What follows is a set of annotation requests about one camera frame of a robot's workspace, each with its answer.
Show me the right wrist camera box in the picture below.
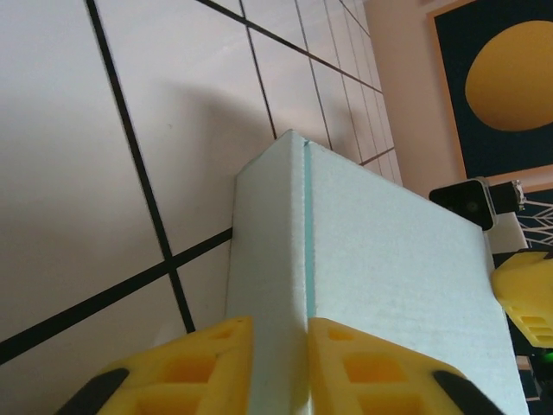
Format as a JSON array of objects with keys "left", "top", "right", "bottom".
[{"left": 429, "top": 176, "right": 532, "bottom": 254}]

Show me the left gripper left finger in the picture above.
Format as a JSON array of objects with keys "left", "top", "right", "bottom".
[{"left": 55, "top": 315, "right": 256, "bottom": 415}]

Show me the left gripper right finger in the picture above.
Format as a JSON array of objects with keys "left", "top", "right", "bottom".
[{"left": 305, "top": 317, "right": 502, "bottom": 415}]

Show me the light blue paper box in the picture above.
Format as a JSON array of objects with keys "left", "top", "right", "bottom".
[{"left": 224, "top": 129, "right": 531, "bottom": 415}]

